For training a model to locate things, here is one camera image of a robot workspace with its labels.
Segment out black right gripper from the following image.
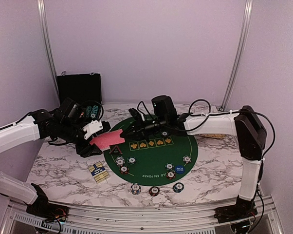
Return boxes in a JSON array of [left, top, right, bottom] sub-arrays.
[[120, 115, 168, 142]]

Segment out red backed card deck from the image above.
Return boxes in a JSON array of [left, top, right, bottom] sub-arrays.
[[90, 129, 125, 151]]

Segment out teal 50 chips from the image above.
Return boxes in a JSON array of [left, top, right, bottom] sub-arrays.
[[128, 156, 137, 165]]

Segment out blue tan chips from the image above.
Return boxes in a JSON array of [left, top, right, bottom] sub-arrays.
[[115, 156, 126, 167]]

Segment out brown 100 chips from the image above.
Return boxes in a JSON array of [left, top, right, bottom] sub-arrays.
[[120, 165, 129, 175]]

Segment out blue tan 10 chip stack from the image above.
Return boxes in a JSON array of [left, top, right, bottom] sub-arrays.
[[131, 183, 141, 195]]

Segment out blue white chip mat edge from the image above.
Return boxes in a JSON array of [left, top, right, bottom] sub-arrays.
[[183, 156, 192, 164]]

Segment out blue small blind button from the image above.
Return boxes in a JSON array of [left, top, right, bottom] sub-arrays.
[[174, 165, 185, 174]]

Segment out brown 100 chip stack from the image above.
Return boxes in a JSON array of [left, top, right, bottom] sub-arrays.
[[148, 186, 160, 196]]

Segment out teal 50 chip stack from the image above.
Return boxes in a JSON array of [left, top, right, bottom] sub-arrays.
[[172, 182, 184, 193]]

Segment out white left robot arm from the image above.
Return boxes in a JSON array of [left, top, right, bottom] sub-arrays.
[[0, 98, 110, 217]]

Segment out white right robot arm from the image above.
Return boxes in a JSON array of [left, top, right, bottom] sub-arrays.
[[120, 95, 267, 218]]

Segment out blue texas holdem card box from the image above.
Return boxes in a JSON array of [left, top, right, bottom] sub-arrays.
[[88, 162, 110, 183]]

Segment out teal 50 chip row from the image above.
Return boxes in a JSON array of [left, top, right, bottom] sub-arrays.
[[91, 105, 99, 119]]

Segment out black triangular all-in marker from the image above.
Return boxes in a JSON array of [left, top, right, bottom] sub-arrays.
[[109, 145, 123, 155]]

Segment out dark green chip row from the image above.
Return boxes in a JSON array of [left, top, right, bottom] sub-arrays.
[[86, 105, 92, 118]]

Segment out green round poker mat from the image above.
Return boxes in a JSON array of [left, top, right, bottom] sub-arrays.
[[103, 115, 199, 186]]

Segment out black poker chip case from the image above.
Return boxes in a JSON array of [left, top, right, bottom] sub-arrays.
[[56, 73, 103, 119]]

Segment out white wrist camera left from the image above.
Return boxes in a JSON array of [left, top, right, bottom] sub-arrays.
[[82, 120, 103, 140]]

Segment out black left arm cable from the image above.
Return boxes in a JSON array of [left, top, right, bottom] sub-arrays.
[[83, 99, 105, 121]]

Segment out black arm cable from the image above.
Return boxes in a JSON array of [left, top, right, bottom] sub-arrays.
[[83, 99, 105, 121], [178, 98, 276, 156]]

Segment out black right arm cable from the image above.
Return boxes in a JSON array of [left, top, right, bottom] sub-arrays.
[[178, 98, 276, 156]]

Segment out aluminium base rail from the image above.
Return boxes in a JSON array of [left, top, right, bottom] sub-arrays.
[[0, 195, 285, 234]]

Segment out right aluminium frame post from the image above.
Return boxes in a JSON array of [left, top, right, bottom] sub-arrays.
[[219, 0, 253, 111]]

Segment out aluminium frame post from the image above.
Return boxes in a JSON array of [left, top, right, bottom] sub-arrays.
[[219, 0, 253, 111], [37, 0, 58, 81]]

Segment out left aluminium frame post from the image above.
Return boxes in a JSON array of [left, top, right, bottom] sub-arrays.
[[37, 0, 58, 81]]

